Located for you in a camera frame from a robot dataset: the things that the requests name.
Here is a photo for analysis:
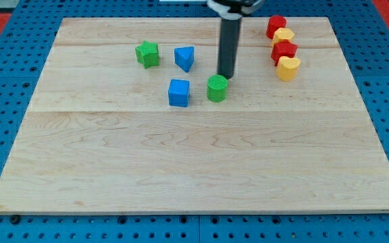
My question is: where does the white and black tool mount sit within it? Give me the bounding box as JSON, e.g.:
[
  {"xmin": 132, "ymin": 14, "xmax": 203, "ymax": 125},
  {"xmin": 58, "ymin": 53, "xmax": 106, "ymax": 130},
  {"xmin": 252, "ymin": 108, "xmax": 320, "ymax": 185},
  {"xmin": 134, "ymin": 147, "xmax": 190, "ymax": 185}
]
[{"xmin": 207, "ymin": 0, "xmax": 265, "ymax": 18}]

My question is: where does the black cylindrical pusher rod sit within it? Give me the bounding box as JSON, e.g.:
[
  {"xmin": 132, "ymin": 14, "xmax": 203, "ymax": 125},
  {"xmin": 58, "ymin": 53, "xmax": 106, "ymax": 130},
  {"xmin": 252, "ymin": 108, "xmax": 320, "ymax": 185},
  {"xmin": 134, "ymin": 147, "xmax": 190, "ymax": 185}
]
[{"xmin": 217, "ymin": 18, "xmax": 242, "ymax": 79}]

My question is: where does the blue triangle block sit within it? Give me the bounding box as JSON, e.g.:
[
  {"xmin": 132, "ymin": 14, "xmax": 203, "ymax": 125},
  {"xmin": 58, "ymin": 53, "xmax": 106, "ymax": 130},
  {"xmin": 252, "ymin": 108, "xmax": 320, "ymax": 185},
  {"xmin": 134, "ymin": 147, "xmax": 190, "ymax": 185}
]
[{"xmin": 174, "ymin": 47, "xmax": 195, "ymax": 72}]

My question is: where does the red cylinder block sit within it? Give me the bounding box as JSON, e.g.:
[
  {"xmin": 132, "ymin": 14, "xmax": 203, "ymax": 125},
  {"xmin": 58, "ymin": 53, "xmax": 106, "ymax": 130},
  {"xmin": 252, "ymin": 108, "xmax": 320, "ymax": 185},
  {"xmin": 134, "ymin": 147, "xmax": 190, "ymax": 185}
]
[{"xmin": 266, "ymin": 15, "xmax": 287, "ymax": 39}]

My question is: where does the yellow hexagon block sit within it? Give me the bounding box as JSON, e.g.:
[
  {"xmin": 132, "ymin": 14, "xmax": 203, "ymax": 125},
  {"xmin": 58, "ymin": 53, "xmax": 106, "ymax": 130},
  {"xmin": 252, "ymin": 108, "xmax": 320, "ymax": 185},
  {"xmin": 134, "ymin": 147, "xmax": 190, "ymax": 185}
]
[{"xmin": 271, "ymin": 28, "xmax": 295, "ymax": 46}]

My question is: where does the red star block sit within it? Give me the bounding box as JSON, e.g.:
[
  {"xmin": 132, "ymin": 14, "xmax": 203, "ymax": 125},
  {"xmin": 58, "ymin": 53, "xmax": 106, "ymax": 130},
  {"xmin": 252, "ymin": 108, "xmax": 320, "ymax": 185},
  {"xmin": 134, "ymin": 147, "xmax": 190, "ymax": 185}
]
[{"xmin": 271, "ymin": 40, "xmax": 299, "ymax": 66}]

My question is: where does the green cylinder block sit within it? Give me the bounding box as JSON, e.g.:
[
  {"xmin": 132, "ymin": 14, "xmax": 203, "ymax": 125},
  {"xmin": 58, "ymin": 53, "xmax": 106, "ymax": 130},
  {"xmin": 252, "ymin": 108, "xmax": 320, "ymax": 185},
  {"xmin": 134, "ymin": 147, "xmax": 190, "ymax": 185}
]
[{"xmin": 207, "ymin": 74, "xmax": 228, "ymax": 103}]

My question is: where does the yellow heart block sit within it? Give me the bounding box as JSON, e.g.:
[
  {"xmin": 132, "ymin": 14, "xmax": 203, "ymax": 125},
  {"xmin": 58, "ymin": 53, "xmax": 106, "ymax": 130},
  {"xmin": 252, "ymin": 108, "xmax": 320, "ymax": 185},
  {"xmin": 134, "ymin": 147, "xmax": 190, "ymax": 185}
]
[{"xmin": 276, "ymin": 56, "xmax": 301, "ymax": 82}]

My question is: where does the blue cube block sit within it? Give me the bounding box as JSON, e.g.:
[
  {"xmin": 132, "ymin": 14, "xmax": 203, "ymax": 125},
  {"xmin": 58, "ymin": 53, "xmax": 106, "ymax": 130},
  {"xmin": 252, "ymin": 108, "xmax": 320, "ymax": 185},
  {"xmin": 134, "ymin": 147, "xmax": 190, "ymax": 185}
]
[{"xmin": 167, "ymin": 79, "xmax": 190, "ymax": 107}]

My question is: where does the green star block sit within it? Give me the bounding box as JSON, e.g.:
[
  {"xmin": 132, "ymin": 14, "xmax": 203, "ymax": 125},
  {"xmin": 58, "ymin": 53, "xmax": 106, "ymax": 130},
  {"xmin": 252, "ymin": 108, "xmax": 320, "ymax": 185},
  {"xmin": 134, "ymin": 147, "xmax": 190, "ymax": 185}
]
[{"xmin": 135, "ymin": 40, "xmax": 160, "ymax": 69}]

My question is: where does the wooden board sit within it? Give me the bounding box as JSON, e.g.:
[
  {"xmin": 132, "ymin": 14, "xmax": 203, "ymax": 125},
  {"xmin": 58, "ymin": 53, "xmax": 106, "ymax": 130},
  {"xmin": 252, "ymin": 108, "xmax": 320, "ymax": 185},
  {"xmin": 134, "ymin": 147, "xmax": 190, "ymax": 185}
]
[{"xmin": 0, "ymin": 17, "xmax": 389, "ymax": 215}]

